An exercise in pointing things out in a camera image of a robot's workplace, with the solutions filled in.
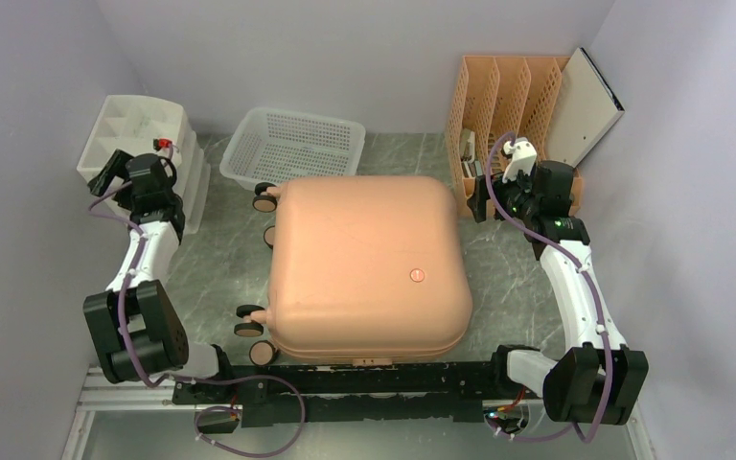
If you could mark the black suitcase wheel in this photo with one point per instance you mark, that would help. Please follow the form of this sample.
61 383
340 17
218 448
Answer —
266 197
253 324

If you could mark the pink hard-shell suitcase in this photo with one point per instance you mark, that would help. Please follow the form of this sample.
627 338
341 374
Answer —
365 267

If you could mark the white flat board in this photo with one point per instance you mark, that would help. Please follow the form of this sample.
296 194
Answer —
585 110

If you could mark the white plastic mesh basket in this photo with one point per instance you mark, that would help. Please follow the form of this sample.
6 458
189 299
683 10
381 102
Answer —
276 145

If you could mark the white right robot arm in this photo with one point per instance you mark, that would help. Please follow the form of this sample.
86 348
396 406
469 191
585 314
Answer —
598 380

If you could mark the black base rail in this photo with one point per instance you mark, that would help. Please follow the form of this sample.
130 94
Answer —
283 394

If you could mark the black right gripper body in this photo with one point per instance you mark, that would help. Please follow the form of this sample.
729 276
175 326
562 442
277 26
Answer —
515 197

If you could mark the orange plastic file rack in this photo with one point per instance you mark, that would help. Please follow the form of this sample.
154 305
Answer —
494 95

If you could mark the white plastic drawer organizer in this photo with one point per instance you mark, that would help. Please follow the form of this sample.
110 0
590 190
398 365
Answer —
131 123

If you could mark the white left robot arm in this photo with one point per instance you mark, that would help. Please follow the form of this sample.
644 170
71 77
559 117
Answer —
135 331

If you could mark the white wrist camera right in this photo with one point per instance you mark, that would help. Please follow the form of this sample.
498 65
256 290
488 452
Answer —
522 157

